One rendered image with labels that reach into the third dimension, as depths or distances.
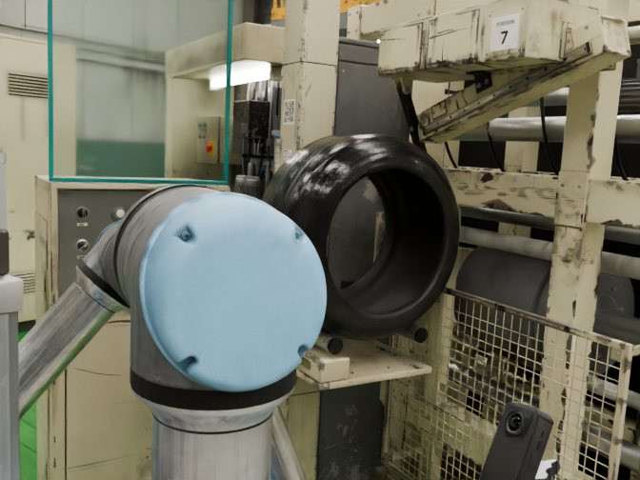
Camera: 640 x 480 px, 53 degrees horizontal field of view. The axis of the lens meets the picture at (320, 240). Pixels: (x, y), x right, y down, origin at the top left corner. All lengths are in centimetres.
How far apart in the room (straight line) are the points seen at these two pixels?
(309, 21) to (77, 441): 145
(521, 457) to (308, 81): 149
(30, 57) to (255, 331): 467
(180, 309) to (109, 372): 177
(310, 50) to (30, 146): 327
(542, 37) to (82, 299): 118
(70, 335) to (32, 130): 391
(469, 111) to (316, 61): 47
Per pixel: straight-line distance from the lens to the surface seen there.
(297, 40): 201
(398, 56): 201
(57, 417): 217
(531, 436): 67
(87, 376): 214
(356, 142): 165
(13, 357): 75
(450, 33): 184
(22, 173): 496
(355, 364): 186
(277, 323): 40
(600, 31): 169
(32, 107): 499
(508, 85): 184
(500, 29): 170
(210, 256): 39
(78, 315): 114
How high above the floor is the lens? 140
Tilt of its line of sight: 8 degrees down
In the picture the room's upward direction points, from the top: 3 degrees clockwise
